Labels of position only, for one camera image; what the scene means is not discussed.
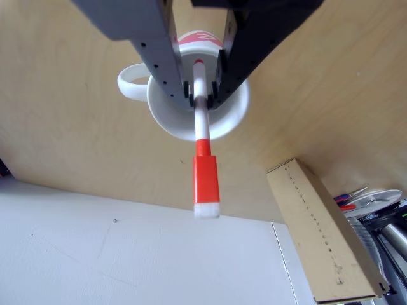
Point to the red white marker pen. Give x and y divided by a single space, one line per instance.
206 178

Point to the white mug pink hearts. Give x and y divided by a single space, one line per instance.
165 109

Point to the red blue pliers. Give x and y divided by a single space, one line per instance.
341 200

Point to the long tan cardboard box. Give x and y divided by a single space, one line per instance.
318 222

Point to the shiny metal tube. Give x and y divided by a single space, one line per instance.
395 238

